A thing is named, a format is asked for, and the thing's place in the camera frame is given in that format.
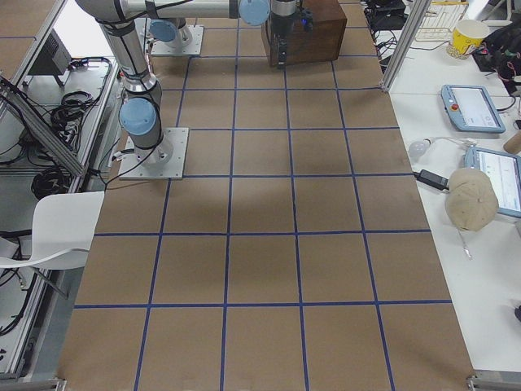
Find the beige cap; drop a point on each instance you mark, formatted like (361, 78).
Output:
(472, 203)

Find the white chair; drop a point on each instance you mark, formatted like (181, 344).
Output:
(62, 232)

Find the near teach pendant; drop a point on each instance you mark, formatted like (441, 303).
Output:
(503, 170)

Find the teach pendant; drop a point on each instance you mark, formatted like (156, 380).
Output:
(471, 109)
(503, 170)

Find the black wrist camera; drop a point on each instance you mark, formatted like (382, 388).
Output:
(306, 18)

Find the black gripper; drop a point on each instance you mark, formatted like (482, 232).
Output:
(280, 25)

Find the dark wooden drawer cabinet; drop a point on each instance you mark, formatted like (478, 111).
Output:
(320, 45)

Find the aluminium frame post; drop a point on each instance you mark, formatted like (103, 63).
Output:
(417, 14)

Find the far teach pendant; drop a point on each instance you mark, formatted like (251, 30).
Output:
(471, 109)

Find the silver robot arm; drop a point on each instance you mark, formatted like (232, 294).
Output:
(140, 114)
(172, 32)

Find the white light bulb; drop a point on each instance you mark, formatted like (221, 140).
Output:
(419, 148)

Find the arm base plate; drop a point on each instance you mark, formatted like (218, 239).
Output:
(166, 161)
(159, 49)

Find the yellow paper cup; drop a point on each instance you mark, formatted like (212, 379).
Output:
(467, 36)

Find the gold wire rack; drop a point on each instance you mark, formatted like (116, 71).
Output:
(440, 20)

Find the black power adapter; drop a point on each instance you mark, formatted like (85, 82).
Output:
(432, 180)

